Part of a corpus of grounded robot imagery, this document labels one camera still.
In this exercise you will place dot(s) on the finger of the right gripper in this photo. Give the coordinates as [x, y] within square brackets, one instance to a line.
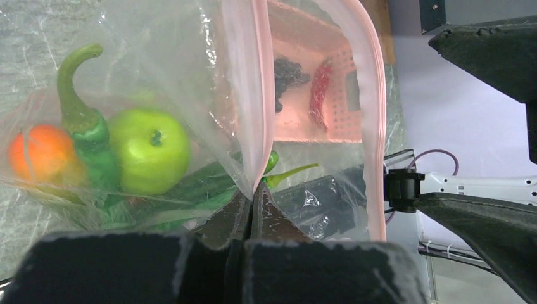
[502, 233]
[501, 54]

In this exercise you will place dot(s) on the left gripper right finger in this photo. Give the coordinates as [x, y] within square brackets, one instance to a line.
[280, 268]

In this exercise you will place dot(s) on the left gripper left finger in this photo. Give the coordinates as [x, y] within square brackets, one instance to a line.
[198, 266]

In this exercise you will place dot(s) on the green cucumber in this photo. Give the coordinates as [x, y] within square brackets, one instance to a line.
[194, 189]

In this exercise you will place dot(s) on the green chili pepper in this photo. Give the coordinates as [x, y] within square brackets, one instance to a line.
[86, 126]

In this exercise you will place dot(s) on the clear zip top bag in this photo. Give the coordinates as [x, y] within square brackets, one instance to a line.
[210, 64]

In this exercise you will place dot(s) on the red tomato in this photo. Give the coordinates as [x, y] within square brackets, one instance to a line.
[46, 155]

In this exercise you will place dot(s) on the pink plastic basket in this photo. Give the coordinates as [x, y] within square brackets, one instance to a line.
[302, 32]

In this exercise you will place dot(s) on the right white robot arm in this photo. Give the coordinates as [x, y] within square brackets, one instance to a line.
[404, 186]

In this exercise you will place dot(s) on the dark green metal box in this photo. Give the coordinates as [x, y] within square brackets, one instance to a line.
[437, 15]

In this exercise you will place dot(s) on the wooden board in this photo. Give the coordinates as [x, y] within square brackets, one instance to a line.
[378, 11]

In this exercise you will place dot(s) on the red chili pepper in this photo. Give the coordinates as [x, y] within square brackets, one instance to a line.
[320, 83]

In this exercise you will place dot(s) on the dark grape bunch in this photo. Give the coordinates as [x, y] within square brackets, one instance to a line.
[287, 74]

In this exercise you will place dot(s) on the aluminium frame rail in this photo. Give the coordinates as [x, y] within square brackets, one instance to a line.
[457, 276]

